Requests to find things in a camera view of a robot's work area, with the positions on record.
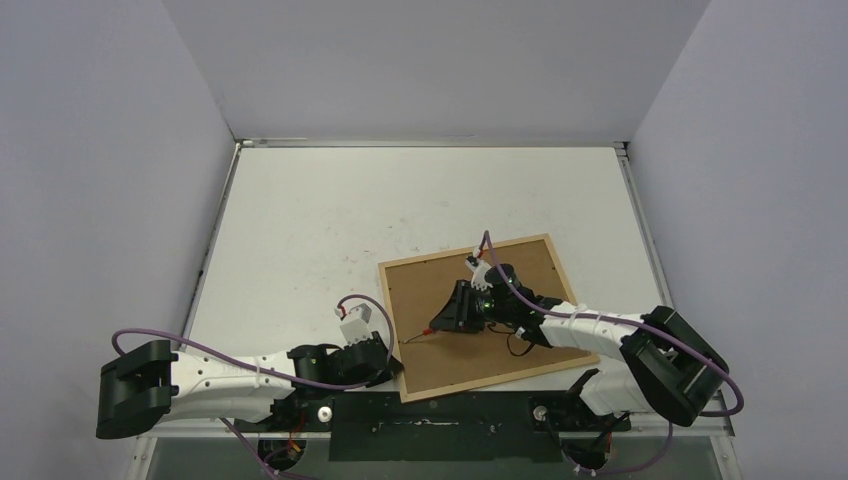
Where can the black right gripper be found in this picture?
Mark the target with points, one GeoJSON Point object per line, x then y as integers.
{"type": "Point", "coordinates": [464, 305]}

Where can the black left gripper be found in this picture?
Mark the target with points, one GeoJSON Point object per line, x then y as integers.
{"type": "Point", "coordinates": [389, 372]}

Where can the blue red screwdriver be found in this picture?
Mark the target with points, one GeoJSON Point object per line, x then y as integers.
{"type": "Point", "coordinates": [424, 333]}

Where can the wooden picture frame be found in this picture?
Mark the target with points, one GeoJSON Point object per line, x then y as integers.
{"type": "Point", "coordinates": [415, 289]}

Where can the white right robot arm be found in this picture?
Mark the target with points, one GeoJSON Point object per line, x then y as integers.
{"type": "Point", "coordinates": [669, 368]}

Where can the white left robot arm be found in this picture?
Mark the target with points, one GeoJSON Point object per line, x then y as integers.
{"type": "Point", "coordinates": [155, 383]}

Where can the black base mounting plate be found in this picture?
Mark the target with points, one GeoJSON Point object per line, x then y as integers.
{"type": "Point", "coordinates": [471, 426]}

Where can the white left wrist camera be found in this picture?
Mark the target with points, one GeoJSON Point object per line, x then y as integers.
{"type": "Point", "coordinates": [354, 323]}

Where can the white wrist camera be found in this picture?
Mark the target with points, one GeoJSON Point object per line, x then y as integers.
{"type": "Point", "coordinates": [479, 269]}
{"type": "Point", "coordinates": [354, 323]}

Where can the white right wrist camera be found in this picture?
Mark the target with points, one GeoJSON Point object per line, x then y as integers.
{"type": "Point", "coordinates": [479, 269]}

